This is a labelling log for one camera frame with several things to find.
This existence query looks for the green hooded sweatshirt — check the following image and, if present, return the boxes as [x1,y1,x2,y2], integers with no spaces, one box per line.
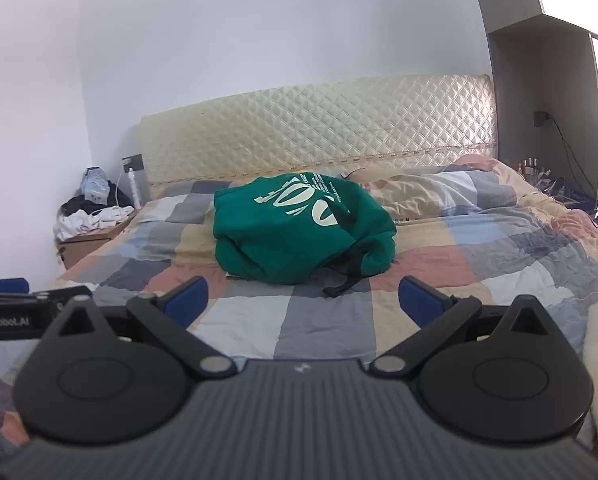
[213,172,397,297]

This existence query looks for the pile of clothes on nightstand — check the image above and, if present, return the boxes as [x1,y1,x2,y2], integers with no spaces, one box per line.
[54,167,135,242]

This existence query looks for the wooden bedside table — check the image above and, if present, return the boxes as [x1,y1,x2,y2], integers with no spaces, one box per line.
[57,212,136,270]

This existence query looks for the patchwork checked quilt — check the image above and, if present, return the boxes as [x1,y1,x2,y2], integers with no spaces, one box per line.
[56,155,598,361]

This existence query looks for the cream quilted headboard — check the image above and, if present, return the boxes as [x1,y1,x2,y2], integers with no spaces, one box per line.
[136,75,498,188]

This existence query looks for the white charger cable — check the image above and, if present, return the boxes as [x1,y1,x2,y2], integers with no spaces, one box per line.
[109,170,142,216]

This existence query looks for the black wall charger with cable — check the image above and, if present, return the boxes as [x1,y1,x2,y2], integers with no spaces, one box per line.
[532,110,598,198]

